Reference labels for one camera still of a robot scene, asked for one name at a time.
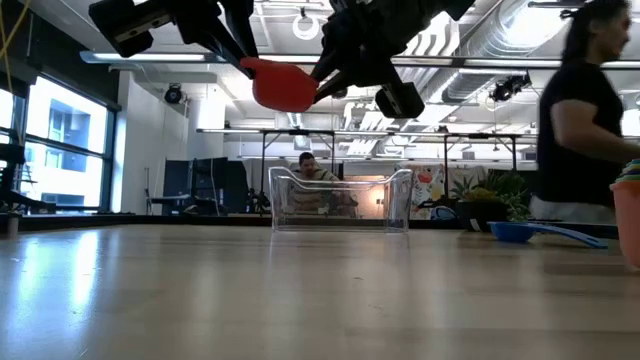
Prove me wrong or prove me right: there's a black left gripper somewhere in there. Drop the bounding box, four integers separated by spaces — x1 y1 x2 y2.
169 0 260 80

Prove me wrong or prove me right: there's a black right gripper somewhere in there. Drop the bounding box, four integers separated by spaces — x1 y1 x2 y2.
309 0 476 104

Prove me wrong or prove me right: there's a red plastic measuring cup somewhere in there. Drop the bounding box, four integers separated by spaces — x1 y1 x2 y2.
239 56 320 114

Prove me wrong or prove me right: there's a blue plastic measuring cup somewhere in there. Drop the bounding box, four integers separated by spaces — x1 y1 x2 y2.
488 221 610 250

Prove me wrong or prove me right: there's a clear plastic basket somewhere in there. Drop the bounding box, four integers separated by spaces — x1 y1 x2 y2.
268 166 414 234

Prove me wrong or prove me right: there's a seated person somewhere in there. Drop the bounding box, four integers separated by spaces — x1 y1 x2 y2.
288 151 346 214

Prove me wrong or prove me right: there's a long overhead light bar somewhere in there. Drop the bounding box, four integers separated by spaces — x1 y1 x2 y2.
79 49 640 70

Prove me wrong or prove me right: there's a black computer monitor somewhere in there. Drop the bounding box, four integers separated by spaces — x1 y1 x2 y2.
163 158 194 199
192 156 249 201

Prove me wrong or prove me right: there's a floral patterned cloth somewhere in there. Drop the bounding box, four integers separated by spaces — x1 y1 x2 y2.
409 163 446 221

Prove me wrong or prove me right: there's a blue round object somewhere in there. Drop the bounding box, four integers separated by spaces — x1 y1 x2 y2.
430 205 459 221

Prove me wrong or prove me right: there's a large window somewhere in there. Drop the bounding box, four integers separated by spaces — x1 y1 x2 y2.
0 74 119 209

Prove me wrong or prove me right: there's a potted succulent plant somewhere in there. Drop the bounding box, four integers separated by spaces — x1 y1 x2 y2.
449 169 535 232

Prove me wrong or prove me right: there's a standing person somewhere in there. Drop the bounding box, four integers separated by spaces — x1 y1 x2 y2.
528 0 640 225

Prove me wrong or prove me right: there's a black equipment rack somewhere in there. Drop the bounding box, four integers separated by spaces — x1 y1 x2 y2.
0 142 56 214

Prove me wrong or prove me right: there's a salmon pink cup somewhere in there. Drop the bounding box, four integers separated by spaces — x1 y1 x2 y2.
609 179 640 270

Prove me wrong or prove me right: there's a white hanging ring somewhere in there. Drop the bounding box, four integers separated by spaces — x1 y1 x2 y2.
292 13 321 41

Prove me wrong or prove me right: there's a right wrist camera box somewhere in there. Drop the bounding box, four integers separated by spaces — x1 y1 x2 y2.
374 82 426 120

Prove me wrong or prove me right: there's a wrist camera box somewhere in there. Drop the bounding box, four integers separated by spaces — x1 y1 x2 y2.
374 82 426 120
88 0 171 59

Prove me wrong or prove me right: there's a black metal rig frame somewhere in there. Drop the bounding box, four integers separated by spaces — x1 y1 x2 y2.
197 128 394 201
439 132 521 174

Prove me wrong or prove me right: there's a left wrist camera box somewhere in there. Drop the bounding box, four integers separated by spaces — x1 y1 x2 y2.
88 0 171 59

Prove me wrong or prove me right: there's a silver ceiling duct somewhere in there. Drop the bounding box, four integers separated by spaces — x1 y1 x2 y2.
442 0 581 104

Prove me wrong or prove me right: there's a black aluminium table frame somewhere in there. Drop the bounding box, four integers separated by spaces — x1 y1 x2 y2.
0 213 640 240

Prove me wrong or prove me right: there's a yellow cable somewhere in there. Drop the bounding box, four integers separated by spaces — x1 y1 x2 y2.
0 0 32 94

